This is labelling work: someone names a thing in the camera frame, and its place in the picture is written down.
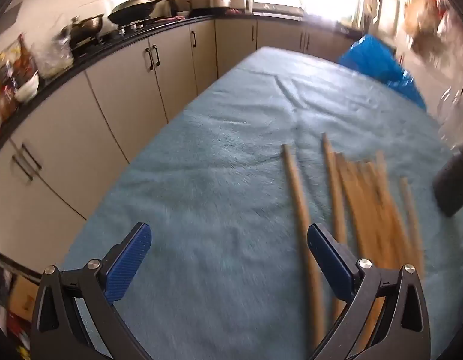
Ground clear plastic food bag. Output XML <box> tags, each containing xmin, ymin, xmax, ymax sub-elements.
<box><xmin>31</xmin><ymin>32</ymin><xmax>75</xmax><ymax>79</ymax></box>

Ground black kitchen countertop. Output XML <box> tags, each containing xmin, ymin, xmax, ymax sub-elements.
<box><xmin>0</xmin><ymin>7</ymin><xmax>367</xmax><ymax>158</ymax></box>

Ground cluster of condiment bottles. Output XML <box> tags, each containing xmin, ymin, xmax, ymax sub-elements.
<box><xmin>0</xmin><ymin>34</ymin><xmax>37</xmax><ymax>139</ymax></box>

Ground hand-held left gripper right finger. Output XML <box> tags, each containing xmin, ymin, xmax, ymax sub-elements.
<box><xmin>307</xmin><ymin>223</ymin><xmax>432</xmax><ymax>360</ymax></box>

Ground single wooden chopstick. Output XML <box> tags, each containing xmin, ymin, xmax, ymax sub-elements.
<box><xmin>282</xmin><ymin>143</ymin><xmax>327</xmax><ymax>353</ymax></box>
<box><xmin>321</xmin><ymin>133</ymin><xmax>348</xmax><ymax>319</ymax></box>

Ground blue table cloth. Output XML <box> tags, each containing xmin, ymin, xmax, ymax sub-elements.
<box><xmin>61</xmin><ymin>47</ymin><xmax>463</xmax><ymax>360</ymax></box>

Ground cardboard box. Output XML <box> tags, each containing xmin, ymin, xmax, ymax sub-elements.
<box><xmin>8</xmin><ymin>281</ymin><xmax>38</xmax><ymax>320</ymax></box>

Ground dark grey chopstick holder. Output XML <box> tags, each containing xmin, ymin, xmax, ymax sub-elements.
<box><xmin>432</xmin><ymin>153</ymin><xmax>463</xmax><ymax>218</ymax></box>

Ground brown plastic bag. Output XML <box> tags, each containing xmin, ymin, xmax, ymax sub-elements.
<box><xmin>402</xmin><ymin>0</ymin><xmax>454</xmax><ymax>58</ymax></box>

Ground bunch of wooden chopsticks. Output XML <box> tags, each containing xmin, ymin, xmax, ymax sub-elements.
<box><xmin>334</xmin><ymin>150</ymin><xmax>427</xmax><ymax>353</ymax></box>

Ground beige lower kitchen cabinets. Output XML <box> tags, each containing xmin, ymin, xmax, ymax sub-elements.
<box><xmin>0</xmin><ymin>19</ymin><xmax>363</xmax><ymax>282</ymax></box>

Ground steel pot with lid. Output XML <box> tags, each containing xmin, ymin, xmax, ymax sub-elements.
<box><xmin>61</xmin><ymin>14</ymin><xmax>105</xmax><ymax>47</ymax></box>

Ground black wok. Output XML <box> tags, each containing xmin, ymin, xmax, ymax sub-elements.
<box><xmin>108</xmin><ymin>0</ymin><xmax>180</xmax><ymax>26</ymax></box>

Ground white cutting board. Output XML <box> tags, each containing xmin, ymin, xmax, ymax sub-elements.
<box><xmin>379</xmin><ymin>0</ymin><xmax>402</xmax><ymax>35</ymax></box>

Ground gas stove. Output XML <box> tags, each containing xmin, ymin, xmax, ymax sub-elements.
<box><xmin>72</xmin><ymin>17</ymin><xmax>168</xmax><ymax>51</ymax></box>

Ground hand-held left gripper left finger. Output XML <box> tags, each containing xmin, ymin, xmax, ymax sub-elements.
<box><xmin>31</xmin><ymin>223</ymin><xmax>153</xmax><ymax>360</ymax></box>

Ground white bowl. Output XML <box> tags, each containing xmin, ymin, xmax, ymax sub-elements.
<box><xmin>14</xmin><ymin>71</ymin><xmax>40</xmax><ymax>104</ymax></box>

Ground blue plastic bag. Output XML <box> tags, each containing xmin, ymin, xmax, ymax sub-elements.
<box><xmin>338</xmin><ymin>34</ymin><xmax>427</xmax><ymax>111</ymax></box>

